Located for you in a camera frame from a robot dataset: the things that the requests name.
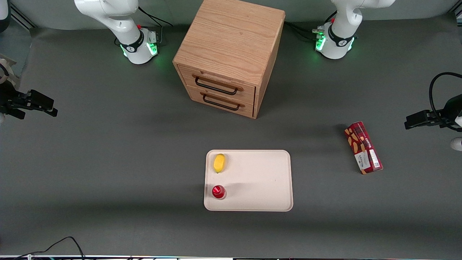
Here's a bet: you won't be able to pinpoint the wooden drawer with black handle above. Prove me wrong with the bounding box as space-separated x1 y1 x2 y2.
185 85 255 118
178 65 257 105

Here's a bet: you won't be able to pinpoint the black cable at table edge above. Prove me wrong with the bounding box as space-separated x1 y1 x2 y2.
13 236 86 260

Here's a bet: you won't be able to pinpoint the beige plastic tray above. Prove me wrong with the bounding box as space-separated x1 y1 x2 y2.
204 149 294 212

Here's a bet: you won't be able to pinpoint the red cookie box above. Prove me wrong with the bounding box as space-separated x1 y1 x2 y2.
344 121 383 175

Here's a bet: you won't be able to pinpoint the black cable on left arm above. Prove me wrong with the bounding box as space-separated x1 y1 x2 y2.
428 72 462 122

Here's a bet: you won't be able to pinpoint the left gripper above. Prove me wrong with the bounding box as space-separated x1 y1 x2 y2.
404 95 462 130

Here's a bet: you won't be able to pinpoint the black cables at left base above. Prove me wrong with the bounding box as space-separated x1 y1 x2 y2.
284 11 338 43

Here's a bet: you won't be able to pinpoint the beige right wrist mount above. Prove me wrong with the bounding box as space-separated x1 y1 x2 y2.
0 54 17 90

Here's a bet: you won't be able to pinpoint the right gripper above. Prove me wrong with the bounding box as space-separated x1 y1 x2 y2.
0 84 58 120

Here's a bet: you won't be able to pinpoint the wooden drawer cabinet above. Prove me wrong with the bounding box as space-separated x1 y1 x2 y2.
173 0 286 119

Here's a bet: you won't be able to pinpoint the yellow lemon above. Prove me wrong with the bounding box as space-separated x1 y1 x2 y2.
213 153 226 174

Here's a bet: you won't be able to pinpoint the black cable at right base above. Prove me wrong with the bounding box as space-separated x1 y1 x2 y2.
114 6 174 47

